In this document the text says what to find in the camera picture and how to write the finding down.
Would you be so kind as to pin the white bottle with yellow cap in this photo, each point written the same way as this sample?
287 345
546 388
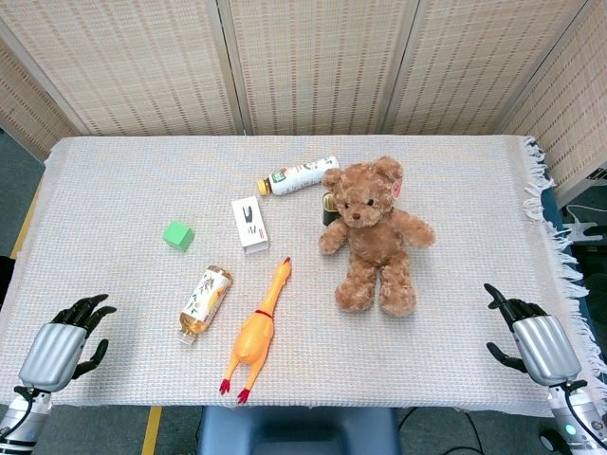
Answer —
299 175

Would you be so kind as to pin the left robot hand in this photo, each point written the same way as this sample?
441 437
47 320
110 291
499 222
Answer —
53 348

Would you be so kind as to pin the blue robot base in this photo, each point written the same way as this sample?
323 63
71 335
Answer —
296 429

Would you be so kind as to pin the green cube block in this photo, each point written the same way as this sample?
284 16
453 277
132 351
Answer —
178 235

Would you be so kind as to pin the woven folding screen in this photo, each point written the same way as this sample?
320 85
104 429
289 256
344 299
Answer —
303 61

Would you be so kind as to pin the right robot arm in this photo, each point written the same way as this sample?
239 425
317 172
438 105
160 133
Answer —
576 414

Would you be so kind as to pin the woven fringed tablecloth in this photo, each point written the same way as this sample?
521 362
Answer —
142 189

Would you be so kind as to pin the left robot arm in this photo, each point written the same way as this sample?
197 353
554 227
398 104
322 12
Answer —
21 419

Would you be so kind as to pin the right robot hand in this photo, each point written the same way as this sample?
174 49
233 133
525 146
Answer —
545 343

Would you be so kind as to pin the white metal stand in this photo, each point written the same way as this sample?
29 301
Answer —
585 227

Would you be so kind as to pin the brown teddy bear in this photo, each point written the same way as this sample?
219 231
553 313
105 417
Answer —
374 237

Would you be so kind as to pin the white cardboard box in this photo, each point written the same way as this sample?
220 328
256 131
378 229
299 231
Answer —
250 224

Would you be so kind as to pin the dark green tin can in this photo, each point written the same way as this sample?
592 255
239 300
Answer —
328 211

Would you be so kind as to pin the amber tea bottle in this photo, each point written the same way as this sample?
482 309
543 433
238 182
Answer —
205 303

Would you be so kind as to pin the yellow rubber chicken toy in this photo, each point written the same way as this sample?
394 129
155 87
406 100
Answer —
258 332

